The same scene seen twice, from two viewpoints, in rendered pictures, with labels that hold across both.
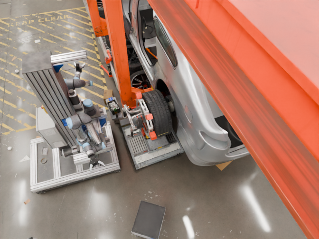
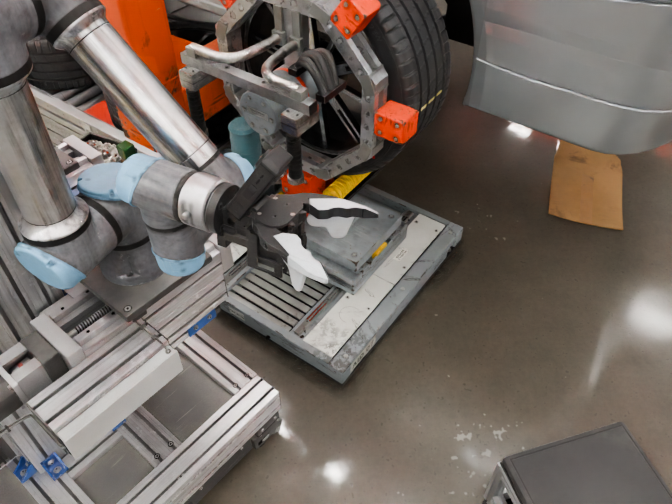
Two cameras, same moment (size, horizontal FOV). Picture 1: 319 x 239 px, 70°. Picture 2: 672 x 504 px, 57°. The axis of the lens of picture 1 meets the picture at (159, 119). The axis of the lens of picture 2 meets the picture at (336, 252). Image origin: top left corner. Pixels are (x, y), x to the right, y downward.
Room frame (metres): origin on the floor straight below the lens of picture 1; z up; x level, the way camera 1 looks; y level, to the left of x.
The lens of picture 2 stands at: (0.37, 0.89, 1.78)
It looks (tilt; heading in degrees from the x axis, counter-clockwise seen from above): 46 degrees down; 330
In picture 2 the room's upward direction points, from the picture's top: straight up
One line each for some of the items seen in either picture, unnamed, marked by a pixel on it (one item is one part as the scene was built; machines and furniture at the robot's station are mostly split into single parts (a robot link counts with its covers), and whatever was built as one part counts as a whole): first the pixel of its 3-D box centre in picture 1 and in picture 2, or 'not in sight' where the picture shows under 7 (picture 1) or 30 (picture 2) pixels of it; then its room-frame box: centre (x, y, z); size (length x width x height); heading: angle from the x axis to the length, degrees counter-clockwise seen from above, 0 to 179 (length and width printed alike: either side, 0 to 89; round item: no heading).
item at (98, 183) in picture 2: (93, 135); (114, 202); (1.36, 0.81, 0.98); 0.13 x 0.12 x 0.14; 124
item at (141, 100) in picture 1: (144, 117); (298, 85); (1.75, 0.21, 0.85); 0.54 x 0.07 x 0.54; 24
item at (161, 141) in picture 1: (154, 133); (334, 196); (1.82, 0.06, 0.32); 0.40 x 0.30 x 0.28; 24
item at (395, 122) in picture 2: (152, 135); (395, 122); (1.47, 0.08, 0.85); 0.09 x 0.08 x 0.07; 24
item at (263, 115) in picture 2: (139, 118); (282, 97); (1.72, 0.28, 0.85); 0.21 x 0.14 x 0.14; 114
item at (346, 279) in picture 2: (154, 136); (326, 230); (1.86, 0.07, 0.13); 0.50 x 0.36 x 0.10; 24
